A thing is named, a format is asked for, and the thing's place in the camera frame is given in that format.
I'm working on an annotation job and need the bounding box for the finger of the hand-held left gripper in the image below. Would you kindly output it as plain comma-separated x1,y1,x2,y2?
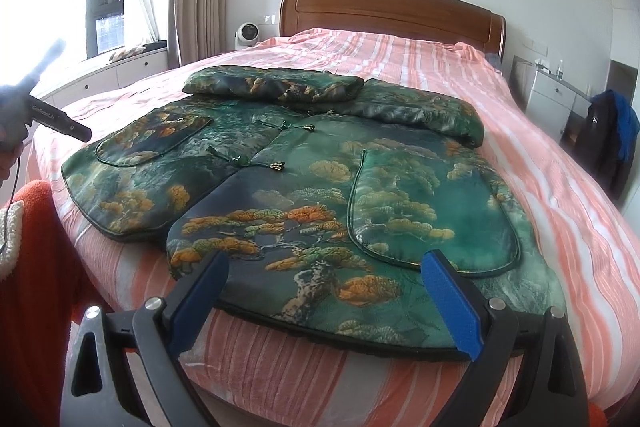
15,38,68,92
60,116,93,142

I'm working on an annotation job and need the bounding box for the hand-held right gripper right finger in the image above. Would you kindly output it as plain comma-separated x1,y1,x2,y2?
420,249,591,427

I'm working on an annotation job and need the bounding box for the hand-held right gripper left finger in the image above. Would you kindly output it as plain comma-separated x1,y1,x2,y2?
62,249,231,427

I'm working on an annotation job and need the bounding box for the green printed padded jacket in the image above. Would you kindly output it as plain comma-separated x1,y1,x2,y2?
60,64,568,364

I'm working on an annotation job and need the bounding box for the person's left forearm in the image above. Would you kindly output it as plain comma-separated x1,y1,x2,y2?
0,179,101,427

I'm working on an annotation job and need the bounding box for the person's left hand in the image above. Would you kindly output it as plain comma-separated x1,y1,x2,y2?
0,146,22,182

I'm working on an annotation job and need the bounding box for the white window seat cabinet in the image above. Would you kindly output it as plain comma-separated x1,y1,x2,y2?
37,44,171,108

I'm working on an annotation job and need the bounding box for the small white fan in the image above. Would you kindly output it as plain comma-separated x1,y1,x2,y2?
236,22,258,48

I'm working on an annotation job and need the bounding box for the orange fleece robe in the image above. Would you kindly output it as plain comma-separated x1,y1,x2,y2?
585,402,640,427

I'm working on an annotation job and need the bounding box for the black hanging jacket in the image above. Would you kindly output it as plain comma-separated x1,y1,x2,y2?
560,92,626,198

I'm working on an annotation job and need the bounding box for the white nightstand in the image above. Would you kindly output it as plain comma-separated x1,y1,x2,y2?
525,62,593,142

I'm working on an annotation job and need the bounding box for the blue hanging garment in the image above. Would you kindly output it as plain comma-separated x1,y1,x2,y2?
607,89,640,162

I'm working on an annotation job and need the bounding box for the pink striped bed blanket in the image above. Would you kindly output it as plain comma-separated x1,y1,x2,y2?
25,27,640,413

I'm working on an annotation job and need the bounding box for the wooden bed headboard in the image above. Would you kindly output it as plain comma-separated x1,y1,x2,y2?
279,0,507,58

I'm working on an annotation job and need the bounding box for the white wardrobe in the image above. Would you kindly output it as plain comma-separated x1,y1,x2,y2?
607,0,640,212

